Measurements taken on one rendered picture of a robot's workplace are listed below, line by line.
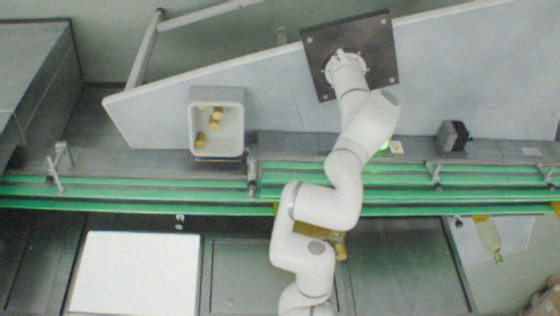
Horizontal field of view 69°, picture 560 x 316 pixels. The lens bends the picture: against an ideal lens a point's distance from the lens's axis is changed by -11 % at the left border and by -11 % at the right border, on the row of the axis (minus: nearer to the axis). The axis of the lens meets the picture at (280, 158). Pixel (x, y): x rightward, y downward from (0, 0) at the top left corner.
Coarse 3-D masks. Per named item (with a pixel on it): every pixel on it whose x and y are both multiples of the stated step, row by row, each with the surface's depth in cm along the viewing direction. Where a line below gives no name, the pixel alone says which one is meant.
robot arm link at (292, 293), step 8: (288, 288) 108; (296, 288) 103; (288, 296) 105; (296, 296) 103; (304, 296) 100; (320, 296) 99; (328, 296) 101; (280, 304) 108; (288, 304) 105; (296, 304) 103; (304, 304) 102; (312, 304) 101; (280, 312) 108; (288, 312) 111; (296, 312) 111; (304, 312) 111
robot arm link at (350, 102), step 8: (360, 88) 121; (344, 96) 122; (352, 96) 120; (360, 96) 120; (344, 104) 120; (352, 104) 119; (360, 104) 114; (344, 112) 119; (352, 112) 117; (344, 120) 118; (344, 128) 117
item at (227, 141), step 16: (192, 112) 138; (208, 112) 145; (224, 112) 146; (240, 112) 138; (192, 128) 141; (208, 128) 150; (224, 128) 151; (240, 128) 142; (192, 144) 145; (208, 144) 151; (224, 144) 152; (240, 144) 147
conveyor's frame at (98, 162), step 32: (32, 160) 149; (96, 160) 151; (128, 160) 152; (160, 160) 154; (192, 160) 155; (288, 160) 147; (320, 160) 148; (384, 160) 149; (416, 160) 150; (448, 160) 152; (480, 160) 153; (512, 160) 154; (544, 160) 156
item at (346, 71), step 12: (336, 60) 129; (348, 60) 129; (360, 60) 132; (336, 72) 130; (348, 72) 127; (360, 72) 128; (336, 84) 128; (348, 84) 123; (360, 84) 123; (336, 96) 127
